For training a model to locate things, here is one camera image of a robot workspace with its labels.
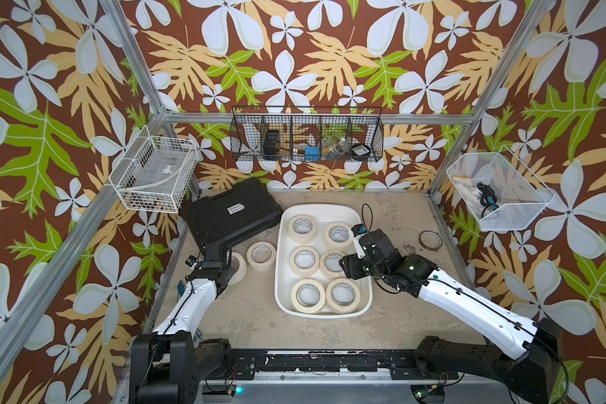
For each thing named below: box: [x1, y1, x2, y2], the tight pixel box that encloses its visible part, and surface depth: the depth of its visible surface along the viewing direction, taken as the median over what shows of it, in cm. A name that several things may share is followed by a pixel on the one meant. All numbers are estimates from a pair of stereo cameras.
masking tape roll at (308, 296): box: [290, 278, 327, 315], surface depth 84 cm
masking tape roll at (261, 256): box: [245, 240, 277, 273], surface depth 99 cm
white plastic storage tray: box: [274, 203, 373, 319], surface depth 92 cm
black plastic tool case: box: [185, 176, 284, 250], surface depth 106 cm
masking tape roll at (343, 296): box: [325, 277, 362, 315], surface depth 84 cm
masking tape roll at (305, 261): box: [289, 245, 321, 278], surface depth 96 cm
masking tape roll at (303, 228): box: [287, 213, 319, 245], surface depth 101 cm
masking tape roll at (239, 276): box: [227, 250, 248, 286], surface depth 89 cm
